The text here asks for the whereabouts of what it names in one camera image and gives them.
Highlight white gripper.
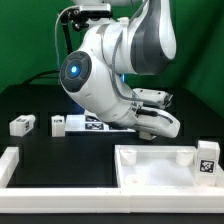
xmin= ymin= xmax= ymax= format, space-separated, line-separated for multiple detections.
xmin=129 ymin=106 xmax=180 ymax=138

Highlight white square tabletop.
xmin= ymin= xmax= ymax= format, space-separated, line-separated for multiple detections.
xmin=115 ymin=145 xmax=224 ymax=188

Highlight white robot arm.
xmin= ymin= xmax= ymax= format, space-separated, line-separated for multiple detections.
xmin=60 ymin=0 xmax=180 ymax=138

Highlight white plate with markers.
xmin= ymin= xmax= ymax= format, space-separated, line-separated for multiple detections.
xmin=65 ymin=115 xmax=132 ymax=132

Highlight white U-shaped fence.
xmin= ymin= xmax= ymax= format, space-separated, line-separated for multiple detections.
xmin=0 ymin=147 xmax=224 ymax=213

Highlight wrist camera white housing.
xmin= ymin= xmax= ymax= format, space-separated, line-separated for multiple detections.
xmin=134 ymin=88 xmax=173 ymax=109

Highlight grey braided wrist cable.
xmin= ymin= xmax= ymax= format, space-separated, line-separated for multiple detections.
xmin=111 ymin=0 xmax=151 ymax=108

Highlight black cable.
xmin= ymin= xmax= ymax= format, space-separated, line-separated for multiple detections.
xmin=21 ymin=69 xmax=64 ymax=86

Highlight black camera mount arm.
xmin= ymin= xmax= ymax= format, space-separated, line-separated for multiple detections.
xmin=59 ymin=3 xmax=113 ymax=53

